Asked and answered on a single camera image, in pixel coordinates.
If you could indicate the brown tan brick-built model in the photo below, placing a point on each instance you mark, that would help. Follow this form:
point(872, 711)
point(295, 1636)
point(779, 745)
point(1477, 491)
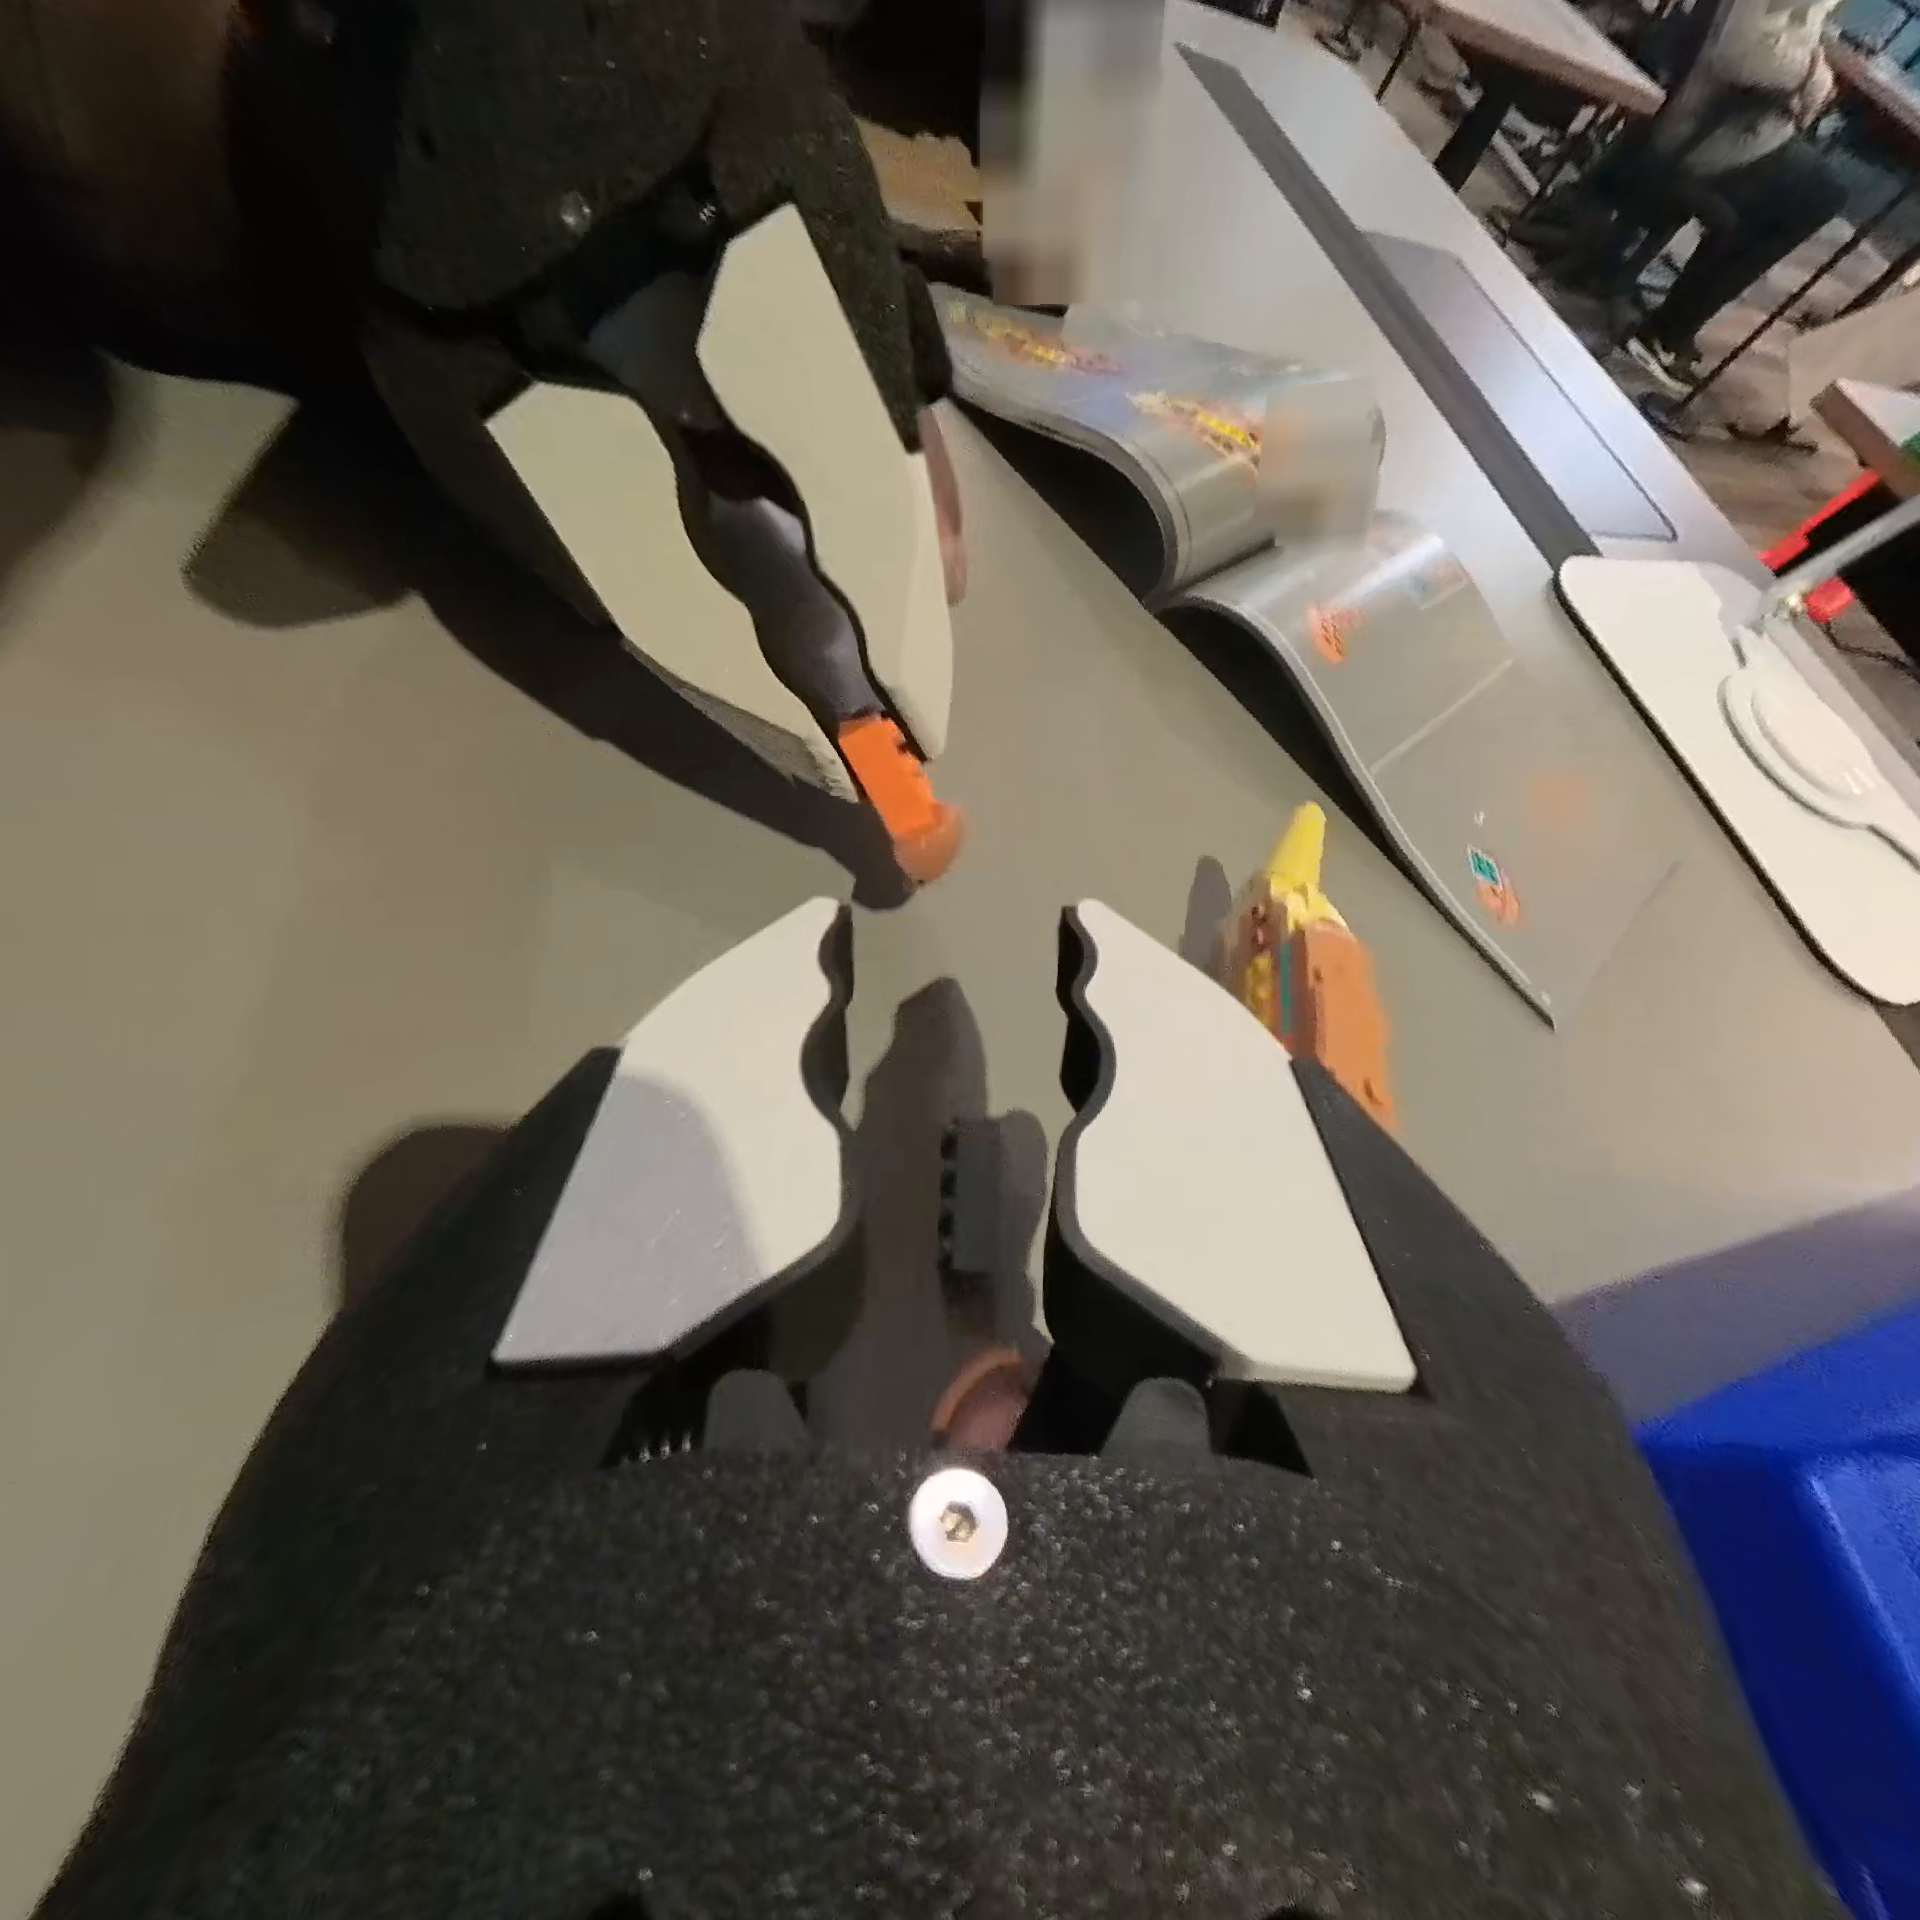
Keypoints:
point(1319, 990)

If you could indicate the blue plastic bin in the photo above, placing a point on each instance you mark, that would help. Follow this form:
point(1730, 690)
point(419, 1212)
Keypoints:
point(1800, 1576)

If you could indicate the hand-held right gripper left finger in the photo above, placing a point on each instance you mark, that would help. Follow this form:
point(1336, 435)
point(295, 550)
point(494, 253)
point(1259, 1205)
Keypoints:
point(691, 1185)

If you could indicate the brown quarter dome brick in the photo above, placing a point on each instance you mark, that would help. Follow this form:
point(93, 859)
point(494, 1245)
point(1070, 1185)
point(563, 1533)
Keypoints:
point(937, 848)

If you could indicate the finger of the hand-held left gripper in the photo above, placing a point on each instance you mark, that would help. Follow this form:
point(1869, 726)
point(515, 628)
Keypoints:
point(614, 509)
point(840, 450)

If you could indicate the white board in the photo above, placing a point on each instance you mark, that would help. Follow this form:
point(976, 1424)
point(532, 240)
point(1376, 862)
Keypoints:
point(1650, 661)

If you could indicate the grey desk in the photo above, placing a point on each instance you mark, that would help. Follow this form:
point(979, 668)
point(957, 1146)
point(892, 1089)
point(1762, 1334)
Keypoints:
point(376, 899)

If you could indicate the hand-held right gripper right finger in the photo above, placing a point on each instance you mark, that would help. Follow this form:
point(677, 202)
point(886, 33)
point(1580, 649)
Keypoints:
point(1214, 1198)

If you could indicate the grey open instruction booklet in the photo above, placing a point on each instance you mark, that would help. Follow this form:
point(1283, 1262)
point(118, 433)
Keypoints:
point(1413, 672)

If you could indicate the grey long brick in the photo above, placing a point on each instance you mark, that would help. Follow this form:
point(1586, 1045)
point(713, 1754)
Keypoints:
point(973, 1198)

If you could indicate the orange brick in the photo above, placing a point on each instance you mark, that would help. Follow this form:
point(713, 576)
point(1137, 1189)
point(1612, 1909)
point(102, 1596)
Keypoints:
point(881, 782)

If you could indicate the grey top office table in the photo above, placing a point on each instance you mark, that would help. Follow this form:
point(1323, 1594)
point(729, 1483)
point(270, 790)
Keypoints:
point(1558, 44)

